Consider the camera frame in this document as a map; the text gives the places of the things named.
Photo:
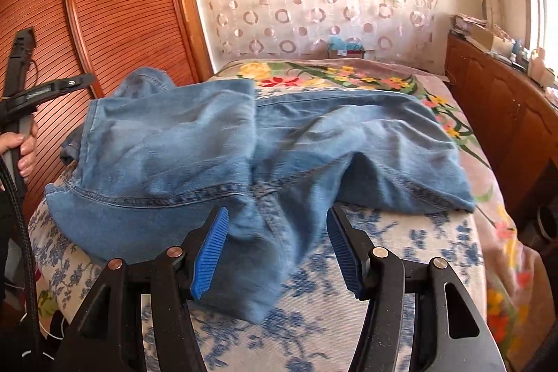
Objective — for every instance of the person's left hand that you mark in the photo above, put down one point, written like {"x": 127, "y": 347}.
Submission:
{"x": 26, "y": 156}

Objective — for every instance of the grey oval object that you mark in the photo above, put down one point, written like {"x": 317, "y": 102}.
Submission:
{"x": 484, "y": 8}

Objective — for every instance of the stack of papers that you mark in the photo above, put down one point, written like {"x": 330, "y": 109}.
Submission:
{"x": 468, "y": 23}

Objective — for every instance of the light blue denim pants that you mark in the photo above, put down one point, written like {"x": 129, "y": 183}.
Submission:
{"x": 174, "y": 163}

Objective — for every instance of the dark blue bottle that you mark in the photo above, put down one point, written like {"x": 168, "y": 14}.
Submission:
{"x": 518, "y": 50}

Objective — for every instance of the beige bottle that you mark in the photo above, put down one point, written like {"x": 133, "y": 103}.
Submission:
{"x": 538, "y": 62}

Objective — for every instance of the cardboard box with blue items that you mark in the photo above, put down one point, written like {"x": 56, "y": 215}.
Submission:
{"x": 348, "y": 53}

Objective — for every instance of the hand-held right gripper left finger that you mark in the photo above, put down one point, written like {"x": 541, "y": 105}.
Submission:
{"x": 209, "y": 254}

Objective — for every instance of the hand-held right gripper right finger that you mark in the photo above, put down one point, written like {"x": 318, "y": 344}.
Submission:
{"x": 342, "y": 254}

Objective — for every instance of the dark trash bin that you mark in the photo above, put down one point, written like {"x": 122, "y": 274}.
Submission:
{"x": 548, "y": 221}

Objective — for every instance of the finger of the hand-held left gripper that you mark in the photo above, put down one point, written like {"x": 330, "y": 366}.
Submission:
{"x": 72, "y": 84}

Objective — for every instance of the long wooden cabinet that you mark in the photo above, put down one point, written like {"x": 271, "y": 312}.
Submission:
{"x": 492, "y": 93}

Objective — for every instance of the wooden louvred wardrobe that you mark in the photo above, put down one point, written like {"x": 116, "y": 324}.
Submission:
{"x": 122, "y": 6}

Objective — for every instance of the light blue fluffy cloth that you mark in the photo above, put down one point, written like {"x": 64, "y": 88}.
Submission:
{"x": 344, "y": 41}

